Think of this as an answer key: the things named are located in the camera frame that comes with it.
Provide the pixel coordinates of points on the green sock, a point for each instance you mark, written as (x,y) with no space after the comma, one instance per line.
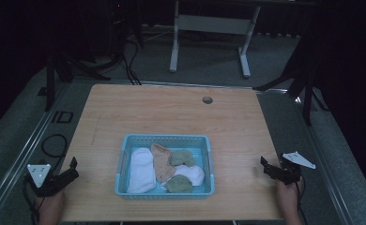
(182,157)
(178,184)

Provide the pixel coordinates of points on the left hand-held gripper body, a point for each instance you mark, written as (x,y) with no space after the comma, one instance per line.
(40,175)

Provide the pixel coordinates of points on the short white sock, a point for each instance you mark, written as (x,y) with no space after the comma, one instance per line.
(192,173)

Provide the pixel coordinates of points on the blue plastic basket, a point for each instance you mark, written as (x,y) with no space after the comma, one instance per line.
(203,175)

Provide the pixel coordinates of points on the long white sock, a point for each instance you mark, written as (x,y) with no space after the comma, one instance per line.
(142,172)

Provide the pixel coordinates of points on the white metal desk frame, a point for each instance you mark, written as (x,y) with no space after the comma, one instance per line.
(214,24)

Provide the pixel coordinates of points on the beige sock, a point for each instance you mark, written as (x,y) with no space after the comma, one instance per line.
(162,162)

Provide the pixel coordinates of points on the metal floor rail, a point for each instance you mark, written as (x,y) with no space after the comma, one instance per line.
(21,156)
(325,162)

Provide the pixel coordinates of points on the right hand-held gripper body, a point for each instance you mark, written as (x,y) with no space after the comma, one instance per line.
(289,170)

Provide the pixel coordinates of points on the black metal stand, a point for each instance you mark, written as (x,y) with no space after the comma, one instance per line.
(308,100)
(50,84)

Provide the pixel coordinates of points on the dark equipment rack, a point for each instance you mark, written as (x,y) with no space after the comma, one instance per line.
(121,18)

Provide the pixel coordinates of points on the person's left hand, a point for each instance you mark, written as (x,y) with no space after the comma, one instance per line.
(51,204)

